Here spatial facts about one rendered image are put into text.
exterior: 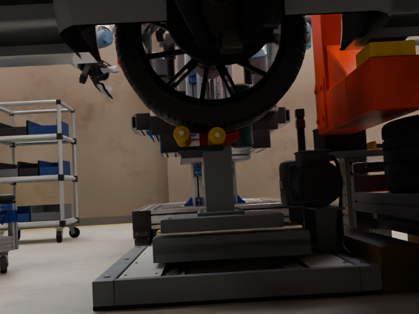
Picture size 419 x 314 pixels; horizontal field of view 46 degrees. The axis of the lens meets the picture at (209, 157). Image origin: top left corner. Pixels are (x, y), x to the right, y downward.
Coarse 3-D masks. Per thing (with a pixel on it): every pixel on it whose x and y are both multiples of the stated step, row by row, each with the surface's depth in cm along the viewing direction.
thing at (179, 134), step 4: (176, 128) 169; (180, 128) 169; (184, 128) 169; (176, 132) 169; (180, 132) 166; (184, 132) 169; (188, 132) 169; (176, 136) 169; (180, 136) 169; (184, 136) 169; (188, 136) 169; (176, 140) 169; (180, 140) 169; (184, 140) 169; (188, 140) 174; (180, 144) 178; (184, 144) 177; (188, 144) 186
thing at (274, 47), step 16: (144, 32) 173; (144, 48) 169; (272, 48) 184; (192, 64) 184; (208, 64) 181; (240, 64) 184; (272, 64) 165; (160, 80) 164; (224, 80) 183; (240, 96) 164
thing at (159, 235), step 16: (288, 224) 182; (160, 240) 154; (176, 240) 154; (192, 240) 154; (208, 240) 154; (224, 240) 154; (240, 240) 154; (256, 240) 154; (272, 240) 154; (288, 240) 154; (304, 240) 154; (160, 256) 154; (176, 256) 154; (192, 256) 154; (208, 256) 154; (224, 256) 154; (240, 256) 154; (256, 256) 154; (272, 256) 154; (288, 256) 157
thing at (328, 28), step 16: (320, 16) 198; (336, 16) 198; (320, 32) 198; (336, 32) 198; (320, 48) 200; (320, 64) 201; (320, 80) 201; (320, 96) 202; (320, 112) 203; (320, 128) 205
